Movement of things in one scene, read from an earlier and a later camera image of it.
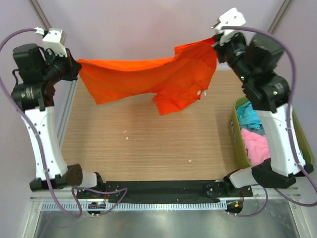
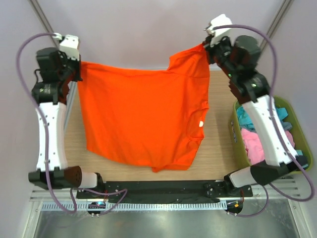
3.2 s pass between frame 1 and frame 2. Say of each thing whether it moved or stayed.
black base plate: stayed
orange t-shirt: moved
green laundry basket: stayed
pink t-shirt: stayed
